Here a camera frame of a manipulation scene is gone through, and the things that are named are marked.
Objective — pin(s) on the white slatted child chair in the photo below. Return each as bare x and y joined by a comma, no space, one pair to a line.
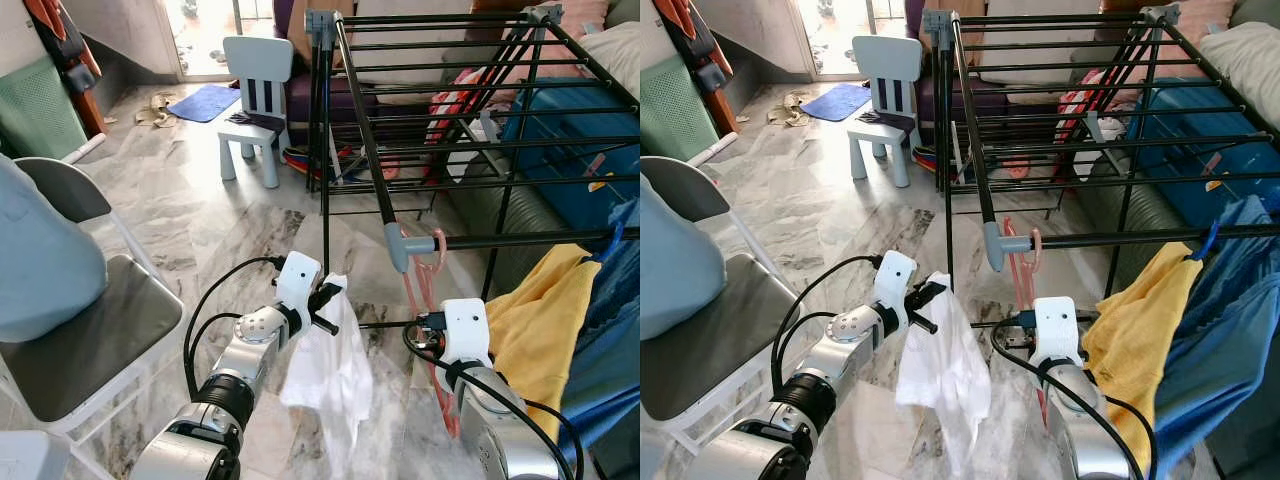
255,60
885,60

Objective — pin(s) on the blue garment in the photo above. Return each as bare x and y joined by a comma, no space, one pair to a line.
610,330
1230,330

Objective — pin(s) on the blue plastic hanger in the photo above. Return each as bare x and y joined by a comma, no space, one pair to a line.
1205,245
605,245

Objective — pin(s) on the white garment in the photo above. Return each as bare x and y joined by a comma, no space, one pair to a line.
330,380
945,370

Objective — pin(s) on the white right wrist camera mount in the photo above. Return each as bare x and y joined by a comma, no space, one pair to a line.
1055,330
467,330

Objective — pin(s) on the blue suitcase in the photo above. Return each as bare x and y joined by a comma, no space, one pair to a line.
1200,140
570,150

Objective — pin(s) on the grey-green sofa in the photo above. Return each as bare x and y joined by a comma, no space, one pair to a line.
1120,200
500,205

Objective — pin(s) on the orange black folded stroller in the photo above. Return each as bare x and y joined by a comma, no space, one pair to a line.
65,45
705,45

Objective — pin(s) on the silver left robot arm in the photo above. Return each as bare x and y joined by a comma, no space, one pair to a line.
830,370
240,370

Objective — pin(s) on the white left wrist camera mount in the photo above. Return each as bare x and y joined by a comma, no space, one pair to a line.
297,280
893,280

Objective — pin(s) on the black metal drying rack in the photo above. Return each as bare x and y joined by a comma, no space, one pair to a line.
520,238
1120,238

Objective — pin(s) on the red striped bag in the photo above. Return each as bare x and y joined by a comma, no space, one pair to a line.
455,100
1085,100

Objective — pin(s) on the beige pillow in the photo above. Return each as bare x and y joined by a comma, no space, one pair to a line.
1245,55
615,55

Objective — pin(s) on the pink pillow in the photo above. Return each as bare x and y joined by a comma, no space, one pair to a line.
585,15
1200,15

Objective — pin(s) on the yellow garment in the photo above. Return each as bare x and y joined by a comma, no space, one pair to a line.
1130,330
540,320

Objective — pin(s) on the beige sandals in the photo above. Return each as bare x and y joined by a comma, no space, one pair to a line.
158,110
793,108

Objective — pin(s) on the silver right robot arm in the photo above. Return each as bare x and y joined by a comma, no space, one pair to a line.
1085,430
500,430

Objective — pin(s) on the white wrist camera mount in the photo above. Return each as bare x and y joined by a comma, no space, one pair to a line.
467,330
297,280
1055,330
893,280

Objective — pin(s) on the grey folding chair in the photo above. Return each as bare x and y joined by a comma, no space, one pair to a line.
720,320
90,330

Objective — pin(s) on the blue floor mat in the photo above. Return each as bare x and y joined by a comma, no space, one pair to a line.
838,100
205,102

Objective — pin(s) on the pink plastic hanger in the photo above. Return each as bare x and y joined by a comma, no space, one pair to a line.
1020,275
440,250

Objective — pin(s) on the dark purple bench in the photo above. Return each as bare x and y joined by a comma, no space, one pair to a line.
330,95
950,95

